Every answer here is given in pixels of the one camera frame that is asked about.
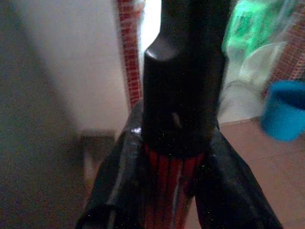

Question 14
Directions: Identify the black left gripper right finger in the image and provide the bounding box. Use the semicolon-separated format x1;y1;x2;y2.
194;127;284;229

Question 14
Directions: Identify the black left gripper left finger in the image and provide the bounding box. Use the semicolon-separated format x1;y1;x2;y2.
75;101;146;229

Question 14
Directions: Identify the red handled yellow dustpan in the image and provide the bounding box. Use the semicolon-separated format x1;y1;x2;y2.
140;0;231;229

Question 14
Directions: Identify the blue plastic bucket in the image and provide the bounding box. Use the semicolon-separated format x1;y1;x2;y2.
259;80;305;143

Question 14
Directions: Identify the white plastic basin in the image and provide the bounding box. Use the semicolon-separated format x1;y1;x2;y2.
219;42;289;124

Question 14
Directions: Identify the green plastic stool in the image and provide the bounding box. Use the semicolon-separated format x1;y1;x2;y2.
223;0;290;48

